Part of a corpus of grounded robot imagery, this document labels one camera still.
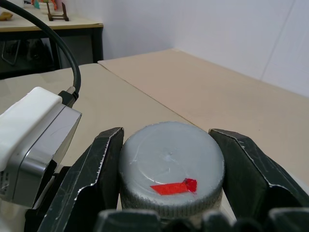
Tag red tape strip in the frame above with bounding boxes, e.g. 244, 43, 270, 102
150, 178, 197, 196

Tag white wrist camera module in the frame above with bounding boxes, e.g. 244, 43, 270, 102
0, 87, 83, 209

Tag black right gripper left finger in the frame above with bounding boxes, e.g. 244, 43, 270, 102
37, 127, 125, 232

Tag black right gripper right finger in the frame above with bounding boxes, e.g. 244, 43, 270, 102
208, 128, 309, 219

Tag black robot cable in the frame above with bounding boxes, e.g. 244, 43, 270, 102
0, 0, 82, 108

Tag colourful toy objects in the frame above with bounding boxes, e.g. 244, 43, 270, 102
30, 0, 61, 11

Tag grey ribbed jar lid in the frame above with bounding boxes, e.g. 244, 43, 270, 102
118, 121, 225, 219

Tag beige table with black frame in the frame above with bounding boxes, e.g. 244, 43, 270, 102
0, 4, 104, 80

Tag dark wooden stand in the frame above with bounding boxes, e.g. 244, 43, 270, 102
45, 2, 70, 22

